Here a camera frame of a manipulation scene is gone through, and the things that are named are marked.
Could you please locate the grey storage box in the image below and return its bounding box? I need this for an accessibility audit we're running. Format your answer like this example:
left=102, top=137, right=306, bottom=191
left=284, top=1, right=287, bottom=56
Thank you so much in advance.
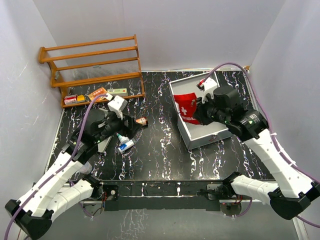
left=169, top=73, right=232, bottom=150

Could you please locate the orange wooden shelf rack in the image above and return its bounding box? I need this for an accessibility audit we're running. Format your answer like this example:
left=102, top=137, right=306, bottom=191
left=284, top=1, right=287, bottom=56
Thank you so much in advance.
left=37, top=35, right=146, bottom=109

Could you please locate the orange patterned box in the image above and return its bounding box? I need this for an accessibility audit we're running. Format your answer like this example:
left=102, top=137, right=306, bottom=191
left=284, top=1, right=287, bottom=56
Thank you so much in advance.
left=88, top=87, right=108, bottom=102

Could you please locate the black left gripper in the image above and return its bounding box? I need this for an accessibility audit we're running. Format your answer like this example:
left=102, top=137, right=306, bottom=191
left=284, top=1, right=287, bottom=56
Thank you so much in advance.
left=95, top=110, right=142, bottom=143

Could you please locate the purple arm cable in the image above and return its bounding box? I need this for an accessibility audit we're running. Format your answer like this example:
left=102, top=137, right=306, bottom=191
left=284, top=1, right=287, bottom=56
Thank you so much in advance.
left=202, top=61, right=320, bottom=229
left=3, top=93, right=113, bottom=240

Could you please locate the clear plastic cup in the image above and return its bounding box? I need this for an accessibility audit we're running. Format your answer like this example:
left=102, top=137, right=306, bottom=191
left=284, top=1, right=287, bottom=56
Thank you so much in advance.
left=79, top=161, right=93, bottom=175

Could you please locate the yellow small box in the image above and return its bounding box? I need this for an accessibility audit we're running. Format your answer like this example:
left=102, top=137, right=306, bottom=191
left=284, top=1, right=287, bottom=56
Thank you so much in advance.
left=76, top=95, right=85, bottom=103

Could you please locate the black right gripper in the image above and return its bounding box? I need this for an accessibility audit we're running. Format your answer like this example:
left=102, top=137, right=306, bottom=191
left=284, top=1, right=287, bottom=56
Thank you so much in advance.
left=193, top=93, right=230, bottom=126

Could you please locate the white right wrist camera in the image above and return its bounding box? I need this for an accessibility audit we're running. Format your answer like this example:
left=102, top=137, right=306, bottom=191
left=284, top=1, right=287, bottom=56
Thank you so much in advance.
left=197, top=77, right=219, bottom=104

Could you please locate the white blue bandage roll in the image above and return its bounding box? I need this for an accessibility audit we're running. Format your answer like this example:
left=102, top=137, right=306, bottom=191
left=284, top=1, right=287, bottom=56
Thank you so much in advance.
left=117, top=139, right=135, bottom=153

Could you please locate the red fabric medicine pouch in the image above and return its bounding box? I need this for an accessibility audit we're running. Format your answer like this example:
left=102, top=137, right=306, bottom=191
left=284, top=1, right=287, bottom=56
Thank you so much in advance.
left=173, top=92, right=200, bottom=125

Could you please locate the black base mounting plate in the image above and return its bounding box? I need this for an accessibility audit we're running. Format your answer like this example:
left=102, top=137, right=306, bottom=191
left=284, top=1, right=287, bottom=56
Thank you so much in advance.
left=74, top=178, right=253, bottom=212

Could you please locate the red white medicine box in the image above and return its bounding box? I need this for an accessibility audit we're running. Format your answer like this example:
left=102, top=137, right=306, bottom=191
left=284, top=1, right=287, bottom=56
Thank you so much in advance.
left=63, top=94, right=78, bottom=105

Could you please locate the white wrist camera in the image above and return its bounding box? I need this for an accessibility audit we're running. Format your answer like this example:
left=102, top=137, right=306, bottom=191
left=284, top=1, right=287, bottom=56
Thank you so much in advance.
left=197, top=77, right=219, bottom=104
left=107, top=95, right=128, bottom=120

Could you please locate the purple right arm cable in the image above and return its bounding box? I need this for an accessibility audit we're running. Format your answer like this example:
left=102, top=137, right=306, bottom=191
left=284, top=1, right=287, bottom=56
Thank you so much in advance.
left=202, top=61, right=320, bottom=229

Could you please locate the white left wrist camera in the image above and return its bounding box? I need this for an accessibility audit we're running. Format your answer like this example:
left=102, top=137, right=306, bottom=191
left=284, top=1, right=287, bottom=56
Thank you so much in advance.
left=107, top=95, right=128, bottom=120

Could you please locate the white medicine bottle green label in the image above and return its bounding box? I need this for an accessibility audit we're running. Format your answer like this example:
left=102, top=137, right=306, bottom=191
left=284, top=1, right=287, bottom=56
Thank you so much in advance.
left=116, top=132, right=130, bottom=145

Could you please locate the brown bottle orange cap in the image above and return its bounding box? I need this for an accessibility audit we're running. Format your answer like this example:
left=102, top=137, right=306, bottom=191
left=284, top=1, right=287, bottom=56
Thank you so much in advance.
left=135, top=117, right=149, bottom=127

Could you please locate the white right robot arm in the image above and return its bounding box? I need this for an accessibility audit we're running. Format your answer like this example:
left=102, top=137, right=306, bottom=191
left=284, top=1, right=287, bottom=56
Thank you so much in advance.
left=193, top=85, right=320, bottom=220

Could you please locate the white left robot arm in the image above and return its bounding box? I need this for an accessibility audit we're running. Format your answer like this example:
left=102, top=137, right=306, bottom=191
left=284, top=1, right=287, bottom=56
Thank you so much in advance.
left=4, top=109, right=141, bottom=240

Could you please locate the white green medicine box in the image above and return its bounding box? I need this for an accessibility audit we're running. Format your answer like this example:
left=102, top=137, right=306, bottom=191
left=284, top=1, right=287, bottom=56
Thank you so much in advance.
left=107, top=88, right=128, bottom=97

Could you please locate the grey plastic tray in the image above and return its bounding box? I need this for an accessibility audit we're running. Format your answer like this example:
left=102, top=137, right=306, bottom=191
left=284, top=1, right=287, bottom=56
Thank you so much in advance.
left=97, top=136, right=113, bottom=153

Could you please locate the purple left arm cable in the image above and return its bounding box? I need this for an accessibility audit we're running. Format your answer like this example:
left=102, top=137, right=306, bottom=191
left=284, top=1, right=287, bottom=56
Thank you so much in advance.
left=3, top=93, right=113, bottom=240

